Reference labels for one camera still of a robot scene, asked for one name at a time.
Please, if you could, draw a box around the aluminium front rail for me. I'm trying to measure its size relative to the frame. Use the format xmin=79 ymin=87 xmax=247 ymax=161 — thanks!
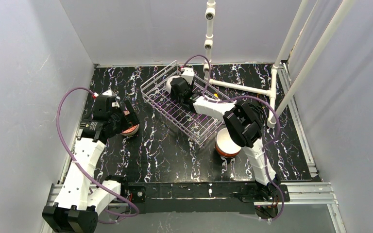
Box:
xmin=46 ymin=183 xmax=339 ymax=207

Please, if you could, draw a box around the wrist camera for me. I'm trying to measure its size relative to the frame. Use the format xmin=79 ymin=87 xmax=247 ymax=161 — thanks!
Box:
xmin=93 ymin=90 xmax=119 ymax=109
xmin=181 ymin=67 xmax=195 ymax=84

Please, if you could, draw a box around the plain white bowl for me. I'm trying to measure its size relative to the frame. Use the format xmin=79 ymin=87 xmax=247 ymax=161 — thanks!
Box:
xmin=165 ymin=76 xmax=182 ymax=95

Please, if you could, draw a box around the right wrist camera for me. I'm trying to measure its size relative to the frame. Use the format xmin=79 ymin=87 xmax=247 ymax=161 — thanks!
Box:
xmin=181 ymin=67 xmax=195 ymax=84

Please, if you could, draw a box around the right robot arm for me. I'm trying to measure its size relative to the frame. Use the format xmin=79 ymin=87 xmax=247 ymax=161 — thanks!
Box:
xmin=166 ymin=76 xmax=279 ymax=186

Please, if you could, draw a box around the white wire dish rack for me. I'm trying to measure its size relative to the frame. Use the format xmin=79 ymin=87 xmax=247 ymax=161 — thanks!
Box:
xmin=141 ymin=60 xmax=235 ymax=145

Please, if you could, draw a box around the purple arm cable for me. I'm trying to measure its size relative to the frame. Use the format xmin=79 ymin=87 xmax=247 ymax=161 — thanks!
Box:
xmin=56 ymin=86 xmax=140 ymax=225
xmin=181 ymin=54 xmax=286 ymax=222

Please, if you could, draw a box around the white PVC pipe frame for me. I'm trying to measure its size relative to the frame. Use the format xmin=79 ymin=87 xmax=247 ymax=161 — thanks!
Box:
xmin=203 ymin=0 xmax=356 ymax=129

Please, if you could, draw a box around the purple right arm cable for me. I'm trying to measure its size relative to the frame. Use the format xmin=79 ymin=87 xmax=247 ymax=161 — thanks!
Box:
xmin=181 ymin=54 xmax=286 ymax=222

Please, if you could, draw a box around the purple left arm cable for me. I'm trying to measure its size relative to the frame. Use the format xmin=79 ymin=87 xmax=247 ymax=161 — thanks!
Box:
xmin=56 ymin=86 xmax=140 ymax=225

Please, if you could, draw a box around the orange patterned bowl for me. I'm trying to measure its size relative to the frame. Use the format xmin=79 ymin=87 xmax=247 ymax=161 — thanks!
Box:
xmin=121 ymin=125 xmax=139 ymax=136

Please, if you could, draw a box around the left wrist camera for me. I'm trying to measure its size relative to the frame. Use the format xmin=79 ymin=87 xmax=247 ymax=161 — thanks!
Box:
xmin=93 ymin=90 xmax=119 ymax=109

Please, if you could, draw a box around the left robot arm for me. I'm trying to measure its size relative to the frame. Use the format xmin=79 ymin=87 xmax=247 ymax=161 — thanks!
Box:
xmin=42 ymin=95 xmax=139 ymax=233

